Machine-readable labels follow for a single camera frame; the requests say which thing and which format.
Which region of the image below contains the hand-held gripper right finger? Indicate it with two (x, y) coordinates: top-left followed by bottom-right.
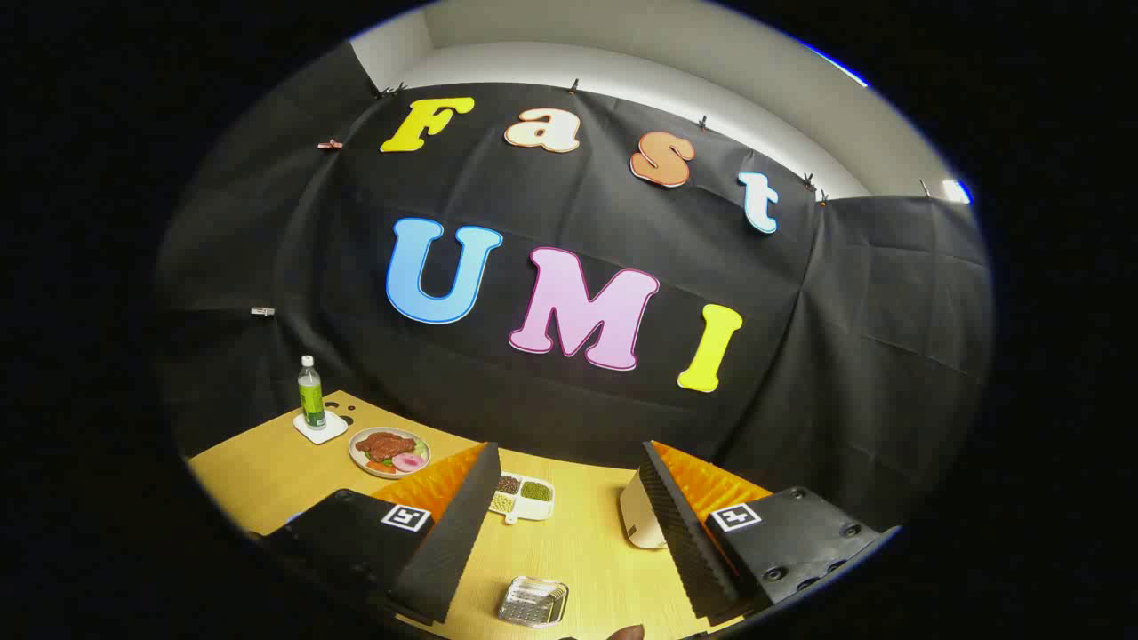
(640, 440), (901, 628)

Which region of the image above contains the perforated metal basket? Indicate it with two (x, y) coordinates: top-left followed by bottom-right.
(496, 575), (570, 629)

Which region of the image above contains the plate of meat and vegetables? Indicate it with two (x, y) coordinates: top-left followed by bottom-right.
(348, 427), (432, 480)

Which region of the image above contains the white divided dish of beans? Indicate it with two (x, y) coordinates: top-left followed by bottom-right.
(487, 472), (556, 525)

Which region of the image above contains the white toaster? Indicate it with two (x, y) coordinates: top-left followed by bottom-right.
(619, 471), (668, 550)

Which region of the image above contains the white square coaster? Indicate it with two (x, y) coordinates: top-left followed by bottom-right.
(293, 409), (349, 445)

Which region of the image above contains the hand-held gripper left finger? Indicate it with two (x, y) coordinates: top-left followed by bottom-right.
(253, 442), (503, 625)

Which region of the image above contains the green plastic bottle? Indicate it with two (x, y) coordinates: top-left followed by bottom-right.
(297, 356), (327, 431)

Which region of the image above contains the row of black cloth clips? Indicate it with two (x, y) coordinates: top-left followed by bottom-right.
(373, 78), (934, 204)

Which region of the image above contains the black backdrop cloth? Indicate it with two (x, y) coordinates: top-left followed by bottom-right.
(151, 40), (995, 534)

